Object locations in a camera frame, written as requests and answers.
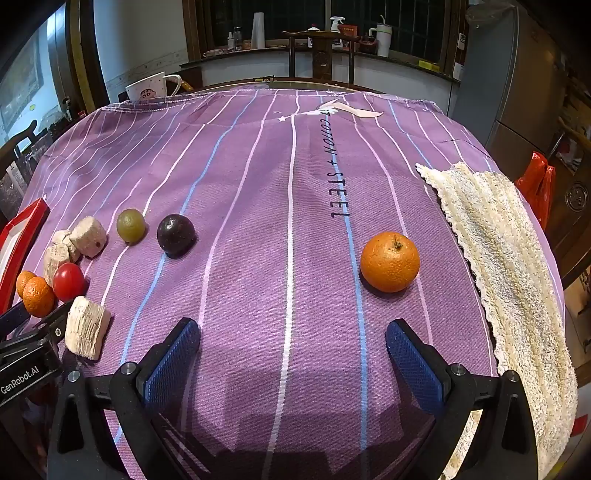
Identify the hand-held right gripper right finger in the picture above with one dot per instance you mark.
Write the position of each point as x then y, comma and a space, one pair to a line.
415, 364

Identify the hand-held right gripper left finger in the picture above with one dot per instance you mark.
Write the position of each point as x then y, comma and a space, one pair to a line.
171, 364

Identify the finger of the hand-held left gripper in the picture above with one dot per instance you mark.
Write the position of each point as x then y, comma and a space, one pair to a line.
51, 325
16, 316

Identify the small orange mandarin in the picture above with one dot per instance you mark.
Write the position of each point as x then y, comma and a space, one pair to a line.
25, 282
38, 297

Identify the red tomato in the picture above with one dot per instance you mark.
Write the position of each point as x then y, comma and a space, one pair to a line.
69, 281

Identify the red rimmed white tray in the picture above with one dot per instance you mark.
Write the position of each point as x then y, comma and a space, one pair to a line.
27, 221

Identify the large orange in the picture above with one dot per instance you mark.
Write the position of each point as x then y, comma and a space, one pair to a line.
390, 261

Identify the dark purple plum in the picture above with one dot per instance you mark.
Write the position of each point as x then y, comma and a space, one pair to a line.
175, 234

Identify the green olive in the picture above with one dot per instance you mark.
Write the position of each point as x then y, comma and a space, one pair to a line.
130, 225

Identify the cream knitted towel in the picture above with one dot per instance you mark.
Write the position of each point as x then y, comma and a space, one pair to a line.
498, 254

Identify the wooden chair with plastic cover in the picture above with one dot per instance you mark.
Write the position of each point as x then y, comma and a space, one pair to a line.
18, 138

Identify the purple striped tablecloth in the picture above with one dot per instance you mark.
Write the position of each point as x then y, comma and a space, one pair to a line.
277, 207

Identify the red plastic bag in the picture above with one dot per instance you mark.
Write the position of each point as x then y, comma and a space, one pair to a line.
538, 184

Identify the white cartoon mug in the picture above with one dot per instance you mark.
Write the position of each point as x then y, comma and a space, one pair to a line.
152, 87

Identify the dark window counter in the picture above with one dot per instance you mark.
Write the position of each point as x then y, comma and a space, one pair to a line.
406, 64

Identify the grey refrigerator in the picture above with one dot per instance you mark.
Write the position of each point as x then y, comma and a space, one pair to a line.
508, 69

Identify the dark wooden chair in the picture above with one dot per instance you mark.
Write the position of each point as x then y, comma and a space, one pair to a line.
321, 57

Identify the white tumbler with straw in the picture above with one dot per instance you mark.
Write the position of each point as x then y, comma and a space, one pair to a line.
383, 39

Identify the small clear bottle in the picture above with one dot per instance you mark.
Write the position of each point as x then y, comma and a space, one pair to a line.
238, 38
230, 40

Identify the red box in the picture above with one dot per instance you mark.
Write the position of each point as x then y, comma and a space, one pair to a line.
349, 30

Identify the white paper roll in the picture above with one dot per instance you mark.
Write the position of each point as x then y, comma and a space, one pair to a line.
258, 30

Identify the white spray bottle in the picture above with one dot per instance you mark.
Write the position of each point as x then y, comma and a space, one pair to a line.
337, 27

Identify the dark framed window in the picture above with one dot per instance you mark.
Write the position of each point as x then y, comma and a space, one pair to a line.
295, 14

